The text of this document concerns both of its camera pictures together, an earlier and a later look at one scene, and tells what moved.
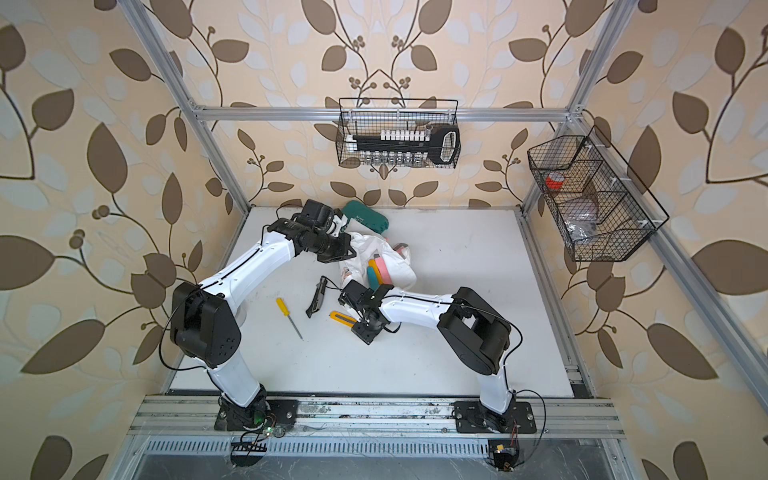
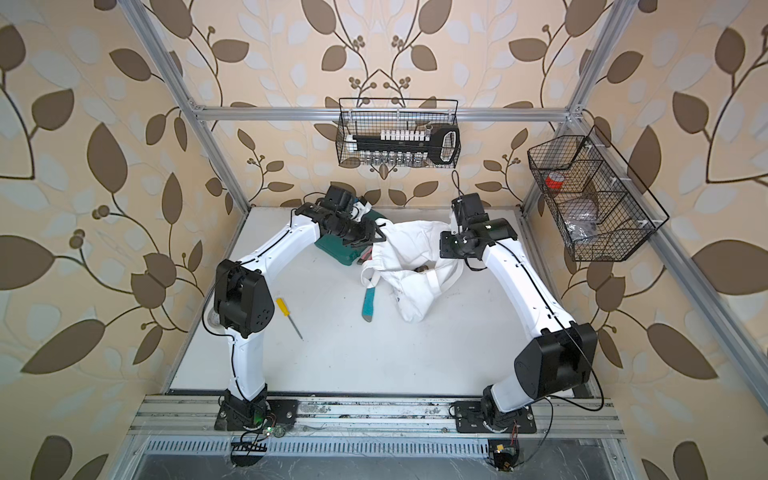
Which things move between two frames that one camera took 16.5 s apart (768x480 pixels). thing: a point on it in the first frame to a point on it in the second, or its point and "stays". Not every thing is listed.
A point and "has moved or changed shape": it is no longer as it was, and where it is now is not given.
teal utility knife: (372, 277) has moved or changed shape
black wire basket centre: (393, 133) stays
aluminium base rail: (194, 417) stays
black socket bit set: (407, 147) stays
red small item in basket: (555, 180) stays
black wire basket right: (600, 209) stays
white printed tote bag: (399, 268) has moved or changed shape
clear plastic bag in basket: (579, 217) stays
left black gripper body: (330, 247) to (353, 231)
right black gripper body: (363, 329) to (453, 245)
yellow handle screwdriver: (286, 312) stays
